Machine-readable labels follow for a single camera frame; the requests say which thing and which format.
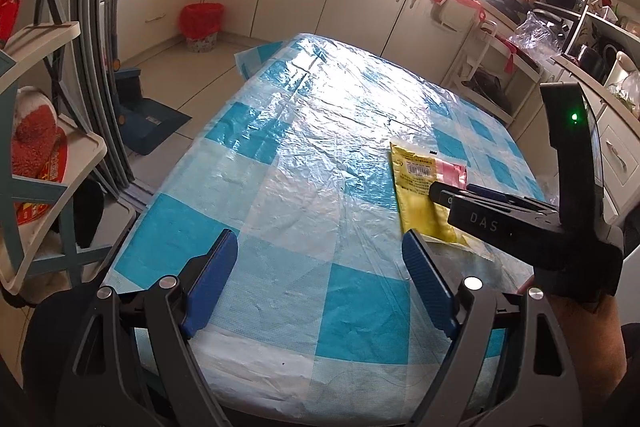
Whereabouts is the red yellow snack wrapper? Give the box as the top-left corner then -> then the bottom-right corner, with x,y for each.
390,141 -> 492,260

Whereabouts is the red waste basket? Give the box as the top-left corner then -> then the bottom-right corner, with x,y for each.
179,3 -> 224,53

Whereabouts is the black frying pan on rack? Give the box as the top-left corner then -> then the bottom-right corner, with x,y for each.
462,68 -> 512,113

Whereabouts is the blue dustpan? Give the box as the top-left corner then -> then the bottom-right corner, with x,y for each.
115,68 -> 191,156

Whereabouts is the red stuffed toy on shelf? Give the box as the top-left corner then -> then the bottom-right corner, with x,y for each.
10,85 -> 68,228

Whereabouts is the white tiered rack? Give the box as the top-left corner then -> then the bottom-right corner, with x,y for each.
442,20 -> 544,127

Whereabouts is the person's right hand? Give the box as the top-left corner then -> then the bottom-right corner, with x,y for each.
546,294 -> 627,415

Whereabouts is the blue checkered tablecloth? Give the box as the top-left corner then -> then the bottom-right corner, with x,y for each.
105,35 -> 542,426

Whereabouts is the clear plastic bag on rack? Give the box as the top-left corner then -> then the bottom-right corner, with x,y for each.
508,11 -> 562,62

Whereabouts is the white blue shelf rack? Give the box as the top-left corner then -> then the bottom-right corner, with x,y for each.
1,22 -> 111,295

